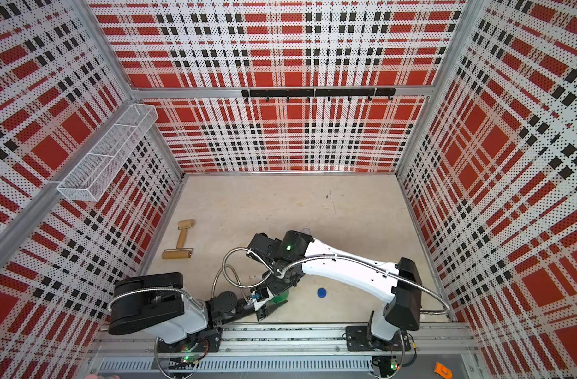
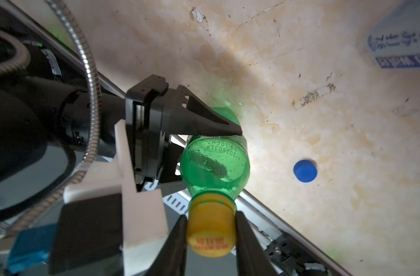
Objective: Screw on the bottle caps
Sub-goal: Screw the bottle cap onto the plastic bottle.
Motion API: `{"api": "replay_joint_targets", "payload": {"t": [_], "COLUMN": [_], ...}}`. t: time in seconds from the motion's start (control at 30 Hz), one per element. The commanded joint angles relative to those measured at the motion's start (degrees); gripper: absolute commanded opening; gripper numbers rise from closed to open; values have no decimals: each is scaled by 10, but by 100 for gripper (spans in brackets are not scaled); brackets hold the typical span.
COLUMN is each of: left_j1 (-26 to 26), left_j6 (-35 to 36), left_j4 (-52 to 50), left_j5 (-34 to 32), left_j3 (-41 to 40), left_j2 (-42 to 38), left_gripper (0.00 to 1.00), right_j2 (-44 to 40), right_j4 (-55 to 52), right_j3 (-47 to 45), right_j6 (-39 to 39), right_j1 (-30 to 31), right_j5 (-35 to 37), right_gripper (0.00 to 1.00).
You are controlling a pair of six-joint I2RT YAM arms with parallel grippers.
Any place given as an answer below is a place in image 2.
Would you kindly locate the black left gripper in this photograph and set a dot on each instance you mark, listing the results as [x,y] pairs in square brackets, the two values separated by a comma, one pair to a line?
[152,113]

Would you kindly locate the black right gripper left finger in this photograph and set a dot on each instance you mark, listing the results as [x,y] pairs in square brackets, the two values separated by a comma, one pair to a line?
[172,258]

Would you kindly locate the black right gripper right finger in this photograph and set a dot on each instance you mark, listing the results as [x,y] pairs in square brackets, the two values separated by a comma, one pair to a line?
[250,257]

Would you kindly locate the yellow bottle cap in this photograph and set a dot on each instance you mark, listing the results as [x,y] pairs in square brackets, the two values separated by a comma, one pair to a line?
[211,229]

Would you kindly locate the green plastic soda bottle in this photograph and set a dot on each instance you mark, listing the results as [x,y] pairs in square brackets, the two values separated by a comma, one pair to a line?
[215,164]

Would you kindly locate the clear small water bottle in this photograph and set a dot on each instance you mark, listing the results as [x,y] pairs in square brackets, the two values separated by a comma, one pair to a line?
[395,41]

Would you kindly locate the blue bottle cap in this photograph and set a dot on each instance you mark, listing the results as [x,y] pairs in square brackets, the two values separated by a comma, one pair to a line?
[305,170]

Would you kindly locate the left metal flex conduit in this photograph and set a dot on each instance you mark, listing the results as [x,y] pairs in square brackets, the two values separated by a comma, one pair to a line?
[32,110]

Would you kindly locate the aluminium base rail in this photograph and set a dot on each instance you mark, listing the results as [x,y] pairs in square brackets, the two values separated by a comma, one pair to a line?
[266,225]

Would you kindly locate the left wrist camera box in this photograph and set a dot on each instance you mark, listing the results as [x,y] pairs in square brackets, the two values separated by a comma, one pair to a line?
[106,226]

